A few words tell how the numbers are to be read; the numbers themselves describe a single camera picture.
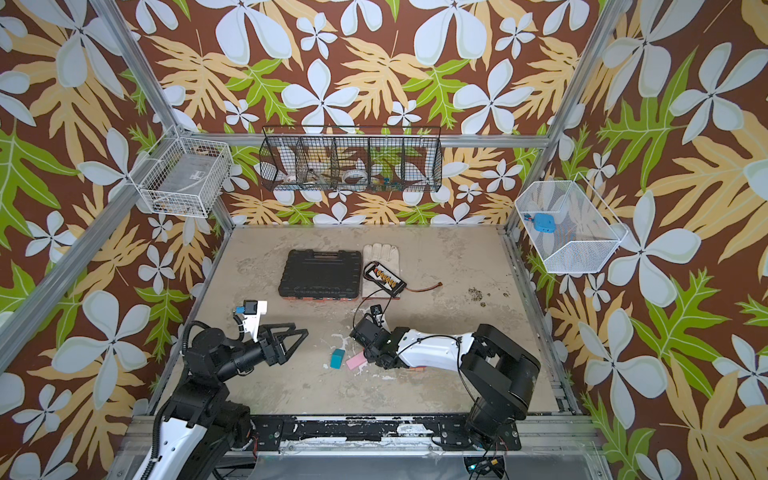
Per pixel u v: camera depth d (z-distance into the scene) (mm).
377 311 797
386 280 1012
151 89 804
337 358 865
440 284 1037
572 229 832
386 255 1093
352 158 973
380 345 662
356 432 752
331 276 1011
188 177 862
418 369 571
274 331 716
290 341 639
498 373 443
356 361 862
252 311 639
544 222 859
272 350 619
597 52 735
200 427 523
